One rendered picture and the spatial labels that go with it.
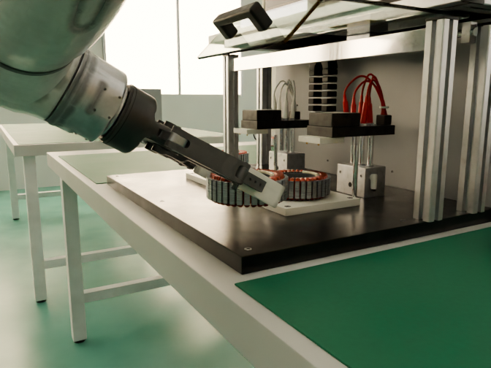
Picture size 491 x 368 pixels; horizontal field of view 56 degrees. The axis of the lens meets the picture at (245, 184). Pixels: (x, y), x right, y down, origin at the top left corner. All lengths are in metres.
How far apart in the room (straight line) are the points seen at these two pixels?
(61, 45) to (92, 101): 0.13
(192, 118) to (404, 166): 4.99
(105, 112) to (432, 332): 0.38
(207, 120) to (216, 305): 5.44
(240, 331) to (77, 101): 0.28
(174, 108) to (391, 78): 4.88
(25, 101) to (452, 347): 0.44
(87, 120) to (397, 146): 0.63
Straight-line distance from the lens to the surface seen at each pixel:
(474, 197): 0.79
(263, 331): 0.43
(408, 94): 0.94
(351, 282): 0.52
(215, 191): 0.60
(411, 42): 0.74
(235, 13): 0.64
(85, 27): 0.38
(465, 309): 0.49
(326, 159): 1.12
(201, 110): 5.87
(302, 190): 0.74
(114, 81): 0.52
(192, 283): 0.56
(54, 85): 0.49
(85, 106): 0.50
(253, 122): 0.99
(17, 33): 0.39
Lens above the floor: 0.94
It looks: 10 degrees down
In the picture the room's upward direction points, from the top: straight up
